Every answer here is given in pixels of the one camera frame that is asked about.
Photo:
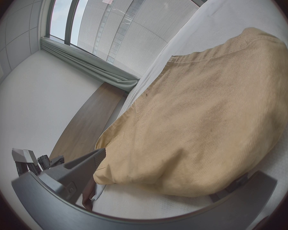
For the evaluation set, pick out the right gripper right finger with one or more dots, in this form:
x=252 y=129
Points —
x=226 y=190

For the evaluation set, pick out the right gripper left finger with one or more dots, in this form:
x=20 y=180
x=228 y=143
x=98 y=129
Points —
x=69 y=176

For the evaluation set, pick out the tan shorts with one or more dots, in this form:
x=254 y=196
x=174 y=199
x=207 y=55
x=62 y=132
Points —
x=194 y=116

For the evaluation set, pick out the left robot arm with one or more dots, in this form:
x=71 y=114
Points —
x=24 y=156

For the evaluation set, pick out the bed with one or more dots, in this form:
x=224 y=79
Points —
x=218 y=6

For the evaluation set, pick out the brown shorts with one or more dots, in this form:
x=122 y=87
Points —
x=86 y=198

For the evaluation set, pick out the pale blue garment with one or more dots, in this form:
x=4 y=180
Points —
x=98 y=190

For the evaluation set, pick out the grey-green curtain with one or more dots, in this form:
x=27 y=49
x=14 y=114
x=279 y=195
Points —
x=86 y=63

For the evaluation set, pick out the window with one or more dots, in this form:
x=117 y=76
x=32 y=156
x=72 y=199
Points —
x=134 y=20

